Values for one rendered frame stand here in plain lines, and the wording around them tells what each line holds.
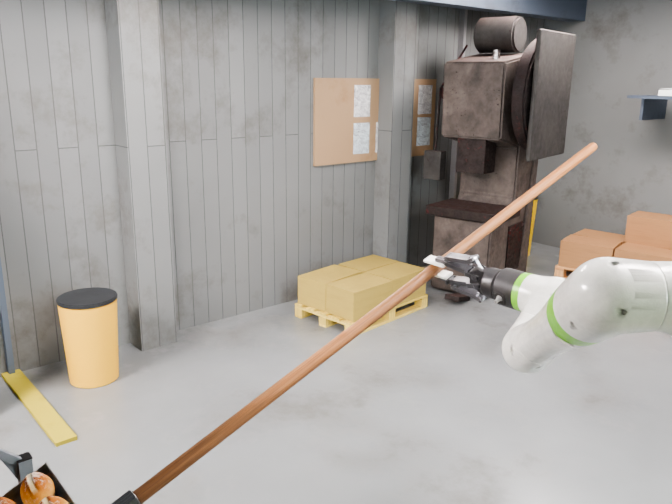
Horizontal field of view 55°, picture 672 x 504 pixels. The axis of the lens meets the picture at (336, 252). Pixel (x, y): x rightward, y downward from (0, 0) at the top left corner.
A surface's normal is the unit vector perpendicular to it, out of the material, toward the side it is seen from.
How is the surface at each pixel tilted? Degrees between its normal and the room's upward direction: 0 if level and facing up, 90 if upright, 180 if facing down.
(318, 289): 90
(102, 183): 90
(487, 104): 92
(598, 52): 90
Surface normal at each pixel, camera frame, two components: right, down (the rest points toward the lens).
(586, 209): -0.76, 0.16
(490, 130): -0.60, 0.23
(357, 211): 0.65, 0.21
